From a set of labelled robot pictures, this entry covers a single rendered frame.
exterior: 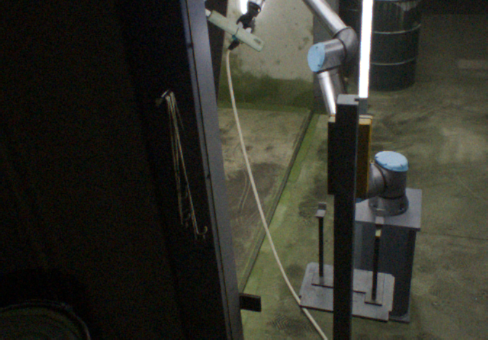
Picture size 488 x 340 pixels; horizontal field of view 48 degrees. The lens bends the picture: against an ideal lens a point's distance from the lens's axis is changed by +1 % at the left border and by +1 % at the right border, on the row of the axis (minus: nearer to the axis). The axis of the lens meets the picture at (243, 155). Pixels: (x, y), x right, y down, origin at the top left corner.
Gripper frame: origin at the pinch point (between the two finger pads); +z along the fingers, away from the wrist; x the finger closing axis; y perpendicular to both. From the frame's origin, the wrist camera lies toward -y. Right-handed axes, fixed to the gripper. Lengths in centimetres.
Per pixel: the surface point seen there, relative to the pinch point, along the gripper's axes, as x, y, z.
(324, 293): -60, -63, 104
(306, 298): -55, -61, 109
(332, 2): -71, 107, -127
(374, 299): -73, -73, 100
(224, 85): -41, 210, -64
